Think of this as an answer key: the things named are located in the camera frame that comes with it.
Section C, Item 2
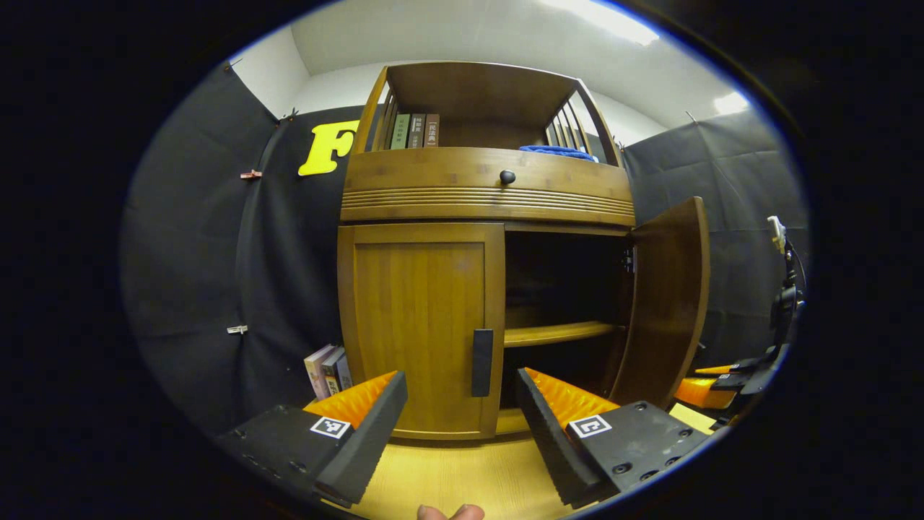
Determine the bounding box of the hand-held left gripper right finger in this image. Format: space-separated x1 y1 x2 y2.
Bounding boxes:
516 367 712 508

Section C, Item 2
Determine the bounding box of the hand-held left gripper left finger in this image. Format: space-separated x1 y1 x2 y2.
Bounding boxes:
217 370 409 506

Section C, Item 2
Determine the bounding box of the wooden shoe cabinet door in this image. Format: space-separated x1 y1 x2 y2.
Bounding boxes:
609 196 712 410
337 222 506 440

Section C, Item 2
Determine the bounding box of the black door handle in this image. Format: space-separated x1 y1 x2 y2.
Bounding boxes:
472 329 494 398

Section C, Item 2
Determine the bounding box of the wooden double-door shoe cabinet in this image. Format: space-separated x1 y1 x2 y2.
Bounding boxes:
337 61 712 441

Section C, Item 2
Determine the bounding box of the wooden cabinet shelf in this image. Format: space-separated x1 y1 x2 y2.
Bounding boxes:
504 321 623 349

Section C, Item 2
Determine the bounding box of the white and grey book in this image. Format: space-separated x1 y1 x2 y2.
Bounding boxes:
321 347 346 397

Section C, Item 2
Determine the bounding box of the lilac book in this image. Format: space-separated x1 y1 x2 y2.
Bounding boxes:
304 344 337 402

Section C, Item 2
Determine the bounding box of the black backdrop cloth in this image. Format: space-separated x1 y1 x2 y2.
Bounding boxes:
119 61 809 438

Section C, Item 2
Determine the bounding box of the blue towel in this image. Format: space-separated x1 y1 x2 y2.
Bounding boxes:
518 145 600 163

